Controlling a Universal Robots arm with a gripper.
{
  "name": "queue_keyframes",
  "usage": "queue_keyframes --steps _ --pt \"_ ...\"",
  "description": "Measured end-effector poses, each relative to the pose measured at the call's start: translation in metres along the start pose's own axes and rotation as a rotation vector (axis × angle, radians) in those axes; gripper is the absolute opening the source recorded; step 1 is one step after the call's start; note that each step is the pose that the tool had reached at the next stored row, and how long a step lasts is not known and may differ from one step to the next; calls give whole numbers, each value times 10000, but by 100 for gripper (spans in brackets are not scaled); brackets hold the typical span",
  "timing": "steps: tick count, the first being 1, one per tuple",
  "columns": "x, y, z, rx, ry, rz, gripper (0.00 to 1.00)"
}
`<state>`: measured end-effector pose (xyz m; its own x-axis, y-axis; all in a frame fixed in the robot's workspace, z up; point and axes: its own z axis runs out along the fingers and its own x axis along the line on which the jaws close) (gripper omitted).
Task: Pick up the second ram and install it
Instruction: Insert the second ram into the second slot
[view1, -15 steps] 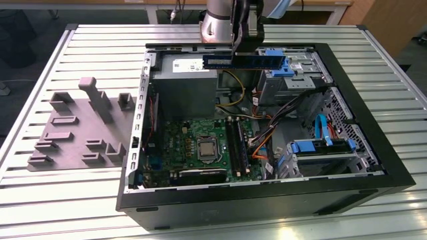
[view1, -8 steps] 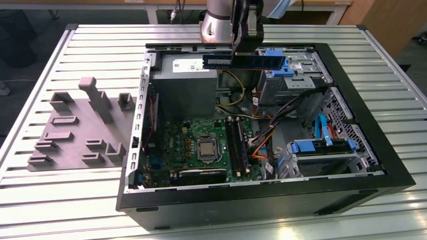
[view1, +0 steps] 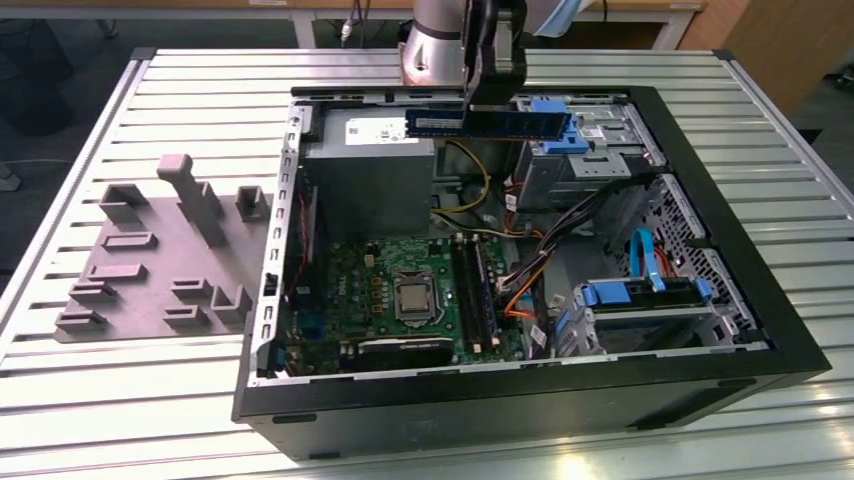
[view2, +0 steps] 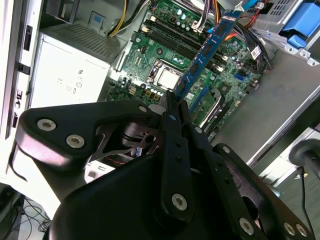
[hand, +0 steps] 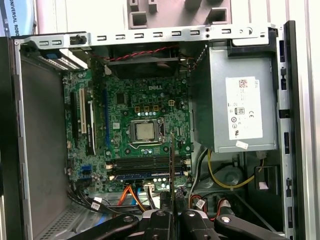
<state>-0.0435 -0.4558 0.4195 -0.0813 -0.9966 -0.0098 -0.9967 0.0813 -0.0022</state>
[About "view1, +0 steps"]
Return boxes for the black RAM slot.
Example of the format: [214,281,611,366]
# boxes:
[452,234,484,351]

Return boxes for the wooden desk white legs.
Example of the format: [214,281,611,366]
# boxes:
[0,0,709,50]

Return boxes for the metal drive cage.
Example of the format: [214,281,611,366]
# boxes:
[512,97,668,211]

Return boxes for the grey power supply unit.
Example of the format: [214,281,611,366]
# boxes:
[302,107,439,239]

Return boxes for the wooden cabinet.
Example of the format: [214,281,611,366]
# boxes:
[679,0,854,109]

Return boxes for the green motherboard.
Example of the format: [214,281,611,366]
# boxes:
[292,232,535,374]

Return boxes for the metal CPU socket cover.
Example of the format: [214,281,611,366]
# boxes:
[390,269,441,326]

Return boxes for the silver CPU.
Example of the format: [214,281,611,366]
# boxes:
[397,283,433,312]

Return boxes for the hard disk in blue carrier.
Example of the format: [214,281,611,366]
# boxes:
[579,277,715,321]

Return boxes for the metal disk bay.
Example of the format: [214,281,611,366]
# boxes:
[552,279,768,359]

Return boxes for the black graphics card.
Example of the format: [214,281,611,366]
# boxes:
[338,337,455,371]

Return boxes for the grey parts rack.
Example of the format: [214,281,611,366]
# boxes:
[53,151,274,346]

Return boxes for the black PC case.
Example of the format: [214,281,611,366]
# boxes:
[229,84,835,461]

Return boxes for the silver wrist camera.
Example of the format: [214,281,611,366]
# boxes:
[493,3,529,76]

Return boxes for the blue plastic drive bracket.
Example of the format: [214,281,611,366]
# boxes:
[531,99,592,154]

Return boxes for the yellow wire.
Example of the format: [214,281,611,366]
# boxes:
[429,139,492,216]

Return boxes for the black cable bundle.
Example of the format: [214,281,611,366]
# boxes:
[496,177,652,296]

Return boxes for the blue flat data cable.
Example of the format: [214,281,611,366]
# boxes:
[629,227,668,294]

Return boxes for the orange cable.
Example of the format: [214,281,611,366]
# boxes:
[499,252,556,320]

